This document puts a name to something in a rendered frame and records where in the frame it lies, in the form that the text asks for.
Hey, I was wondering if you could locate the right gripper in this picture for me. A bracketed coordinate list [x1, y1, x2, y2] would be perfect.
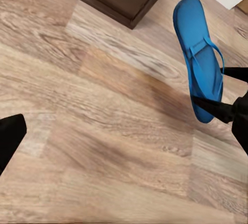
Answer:
[192, 67, 248, 124]

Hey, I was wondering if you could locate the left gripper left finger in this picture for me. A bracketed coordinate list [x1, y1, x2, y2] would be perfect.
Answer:
[0, 114, 27, 175]

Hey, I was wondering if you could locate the sandal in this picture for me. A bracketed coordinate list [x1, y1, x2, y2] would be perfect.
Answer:
[173, 0, 224, 123]

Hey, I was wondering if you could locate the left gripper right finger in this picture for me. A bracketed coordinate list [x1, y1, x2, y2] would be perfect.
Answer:
[231, 113, 248, 155]

